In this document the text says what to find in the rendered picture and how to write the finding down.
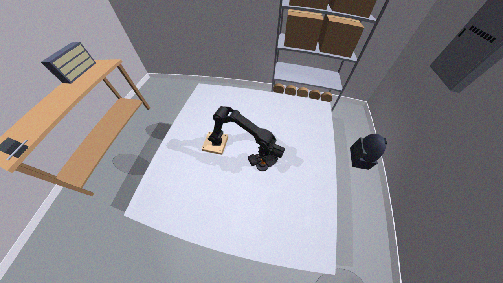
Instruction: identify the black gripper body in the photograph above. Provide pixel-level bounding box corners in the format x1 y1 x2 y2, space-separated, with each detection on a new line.
248 147 270 166

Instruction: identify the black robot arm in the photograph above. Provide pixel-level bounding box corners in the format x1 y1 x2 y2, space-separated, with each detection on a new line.
208 106 285 167

